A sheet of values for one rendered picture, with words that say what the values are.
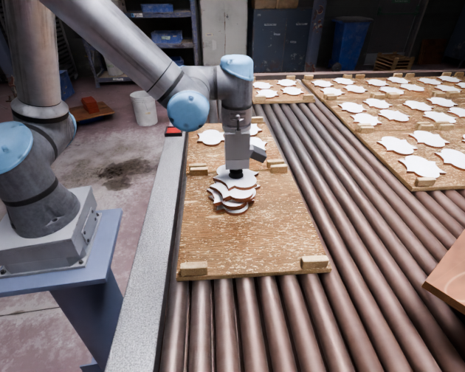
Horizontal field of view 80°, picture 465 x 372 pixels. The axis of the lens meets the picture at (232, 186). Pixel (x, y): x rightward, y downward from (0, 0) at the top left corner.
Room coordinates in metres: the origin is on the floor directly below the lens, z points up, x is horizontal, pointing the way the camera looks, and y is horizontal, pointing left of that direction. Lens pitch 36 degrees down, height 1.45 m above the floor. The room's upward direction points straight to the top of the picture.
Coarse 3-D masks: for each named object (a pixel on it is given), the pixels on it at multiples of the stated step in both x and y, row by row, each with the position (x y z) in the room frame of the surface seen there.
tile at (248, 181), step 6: (222, 168) 0.70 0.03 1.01; (222, 174) 0.67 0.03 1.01; (228, 174) 0.67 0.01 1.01; (246, 174) 0.67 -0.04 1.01; (252, 174) 0.67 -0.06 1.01; (216, 180) 0.65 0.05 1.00; (222, 180) 0.64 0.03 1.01; (228, 180) 0.64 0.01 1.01; (234, 180) 0.64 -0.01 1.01; (240, 180) 0.64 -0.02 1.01; (246, 180) 0.64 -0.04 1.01; (252, 180) 0.64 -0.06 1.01; (228, 186) 0.61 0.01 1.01; (234, 186) 0.62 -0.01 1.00; (240, 186) 0.61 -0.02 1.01; (246, 186) 0.61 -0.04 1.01; (252, 186) 0.62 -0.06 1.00
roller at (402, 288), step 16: (288, 112) 1.38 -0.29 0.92; (304, 144) 1.05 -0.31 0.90; (320, 160) 0.89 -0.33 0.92; (336, 176) 0.79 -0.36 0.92; (336, 192) 0.71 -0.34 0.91; (352, 208) 0.62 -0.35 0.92; (352, 224) 0.57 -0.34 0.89; (368, 224) 0.55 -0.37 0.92; (368, 240) 0.50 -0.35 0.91; (384, 256) 0.44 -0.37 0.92; (384, 272) 0.41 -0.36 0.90; (400, 272) 0.39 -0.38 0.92; (400, 288) 0.36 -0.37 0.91; (416, 304) 0.32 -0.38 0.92; (416, 320) 0.29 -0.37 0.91; (432, 320) 0.28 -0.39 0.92; (432, 336) 0.25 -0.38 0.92; (432, 352) 0.23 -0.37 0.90; (448, 352) 0.22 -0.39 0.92; (448, 368) 0.20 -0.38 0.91; (464, 368) 0.20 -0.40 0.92
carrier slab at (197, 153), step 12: (192, 132) 1.10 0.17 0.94; (264, 132) 1.10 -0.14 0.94; (192, 144) 0.99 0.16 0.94; (192, 156) 0.89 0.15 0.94; (204, 156) 0.89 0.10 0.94; (216, 156) 0.89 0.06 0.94; (276, 156) 0.89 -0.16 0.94; (216, 168) 0.81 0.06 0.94; (252, 168) 0.81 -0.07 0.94; (264, 168) 0.81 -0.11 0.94
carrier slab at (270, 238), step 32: (192, 192) 0.67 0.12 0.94; (256, 192) 0.67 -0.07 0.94; (288, 192) 0.67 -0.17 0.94; (192, 224) 0.53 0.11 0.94; (224, 224) 0.53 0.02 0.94; (256, 224) 0.53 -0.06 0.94; (288, 224) 0.53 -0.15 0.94; (192, 256) 0.43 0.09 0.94; (224, 256) 0.43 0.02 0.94; (256, 256) 0.43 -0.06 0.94; (288, 256) 0.43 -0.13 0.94
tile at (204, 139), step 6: (204, 132) 1.08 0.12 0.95; (210, 132) 1.08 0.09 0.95; (216, 132) 1.08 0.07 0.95; (204, 138) 1.02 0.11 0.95; (210, 138) 1.02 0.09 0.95; (216, 138) 1.02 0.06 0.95; (222, 138) 1.02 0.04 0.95; (204, 144) 0.98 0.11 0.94; (210, 144) 0.97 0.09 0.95; (216, 144) 0.98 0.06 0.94
